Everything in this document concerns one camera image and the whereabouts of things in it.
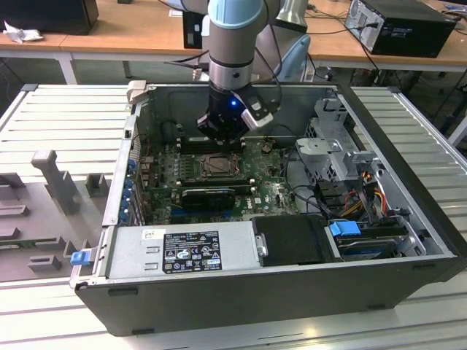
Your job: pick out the silver coin battery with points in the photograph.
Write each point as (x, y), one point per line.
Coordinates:
(265, 147)

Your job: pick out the black graphics card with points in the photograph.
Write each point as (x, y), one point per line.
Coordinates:
(208, 198)

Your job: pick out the black computer box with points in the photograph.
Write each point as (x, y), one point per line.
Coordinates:
(47, 14)

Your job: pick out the crumpled white paper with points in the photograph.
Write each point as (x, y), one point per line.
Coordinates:
(22, 34)

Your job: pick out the wooden desk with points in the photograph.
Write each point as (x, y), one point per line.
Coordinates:
(127, 29)

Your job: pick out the black desktop PC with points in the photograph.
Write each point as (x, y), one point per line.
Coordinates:
(412, 33)

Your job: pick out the grey parts rack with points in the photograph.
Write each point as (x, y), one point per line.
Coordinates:
(36, 226)

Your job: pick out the blue disk carrier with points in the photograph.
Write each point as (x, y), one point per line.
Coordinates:
(343, 233)

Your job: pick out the black PC tower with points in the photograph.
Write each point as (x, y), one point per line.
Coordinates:
(191, 36)

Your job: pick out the hard disk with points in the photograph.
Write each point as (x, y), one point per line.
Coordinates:
(368, 251)

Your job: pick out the green motherboard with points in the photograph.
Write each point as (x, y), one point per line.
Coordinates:
(266, 197)

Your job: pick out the perforated metal drive cage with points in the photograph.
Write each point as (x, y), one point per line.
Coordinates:
(317, 149)

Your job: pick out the silver CPU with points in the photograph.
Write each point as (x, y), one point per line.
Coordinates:
(220, 166)

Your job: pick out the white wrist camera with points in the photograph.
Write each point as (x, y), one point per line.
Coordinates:
(257, 118)

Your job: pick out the green RAM stick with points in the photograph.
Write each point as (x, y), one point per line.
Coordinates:
(11, 245)

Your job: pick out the blue case latch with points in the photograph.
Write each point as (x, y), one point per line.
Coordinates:
(79, 258)

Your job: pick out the RAM slot with white clips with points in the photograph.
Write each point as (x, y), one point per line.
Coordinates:
(241, 178)
(189, 141)
(241, 184)
(189, 147)

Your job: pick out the grey power supply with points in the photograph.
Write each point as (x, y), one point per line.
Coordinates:
(127, 255)

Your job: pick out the open black PC case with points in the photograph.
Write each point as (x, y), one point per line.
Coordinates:
(255, 302)

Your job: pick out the CPU socket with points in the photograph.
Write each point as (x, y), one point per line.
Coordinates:
(220, 176)

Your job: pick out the black plastic shroud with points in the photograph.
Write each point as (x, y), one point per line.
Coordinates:
(288, 238)

